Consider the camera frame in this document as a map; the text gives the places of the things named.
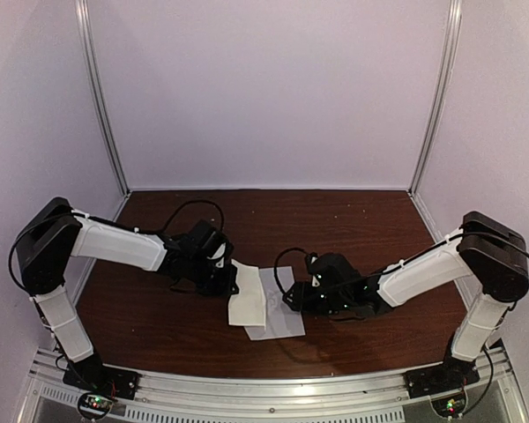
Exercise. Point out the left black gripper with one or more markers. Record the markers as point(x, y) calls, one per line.
point(227, 285)

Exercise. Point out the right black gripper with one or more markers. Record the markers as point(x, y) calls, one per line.
point(301, 301)

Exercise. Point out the grey envelope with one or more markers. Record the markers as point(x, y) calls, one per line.
point(281, 321)

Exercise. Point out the white letter sheet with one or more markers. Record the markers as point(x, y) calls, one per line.
point(247, 308)

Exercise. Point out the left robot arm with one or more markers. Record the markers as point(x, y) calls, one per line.
point(59, 234)

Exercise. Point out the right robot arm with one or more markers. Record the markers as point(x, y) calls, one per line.
point(481, 248)

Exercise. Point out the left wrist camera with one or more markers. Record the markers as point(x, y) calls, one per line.
point(220, 258)

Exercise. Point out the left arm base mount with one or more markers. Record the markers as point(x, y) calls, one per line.
point(98, 399)

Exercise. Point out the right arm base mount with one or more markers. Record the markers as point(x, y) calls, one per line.
point(445, 389)

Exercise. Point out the front aluminium rail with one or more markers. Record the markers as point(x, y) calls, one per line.
point(372, 397)

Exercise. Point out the left aluminium frame post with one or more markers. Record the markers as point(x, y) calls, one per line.
point(99, 102)

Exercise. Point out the aluminium frame post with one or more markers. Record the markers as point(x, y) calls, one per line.
point(448, 57)
point(99, 102)

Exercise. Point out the right aluminium frame post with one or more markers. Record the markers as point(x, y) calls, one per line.
point(448, 57)

